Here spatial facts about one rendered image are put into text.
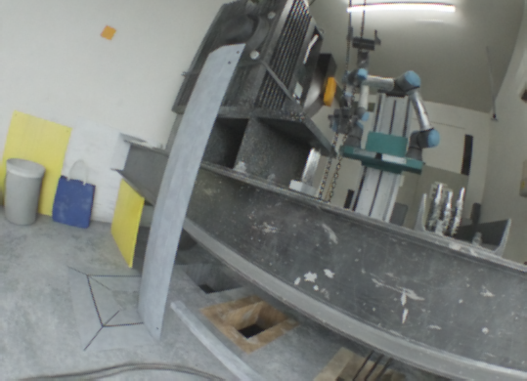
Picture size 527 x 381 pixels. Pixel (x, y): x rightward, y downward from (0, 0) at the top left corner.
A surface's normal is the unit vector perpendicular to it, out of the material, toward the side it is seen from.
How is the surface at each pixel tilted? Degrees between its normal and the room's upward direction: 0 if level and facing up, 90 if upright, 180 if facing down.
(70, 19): 90
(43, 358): 0
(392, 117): 90
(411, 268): 90
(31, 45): 90
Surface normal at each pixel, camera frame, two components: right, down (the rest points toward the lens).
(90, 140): 0.73, 0.23
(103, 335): 0.43, -0.90
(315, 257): -0.61, -0.19
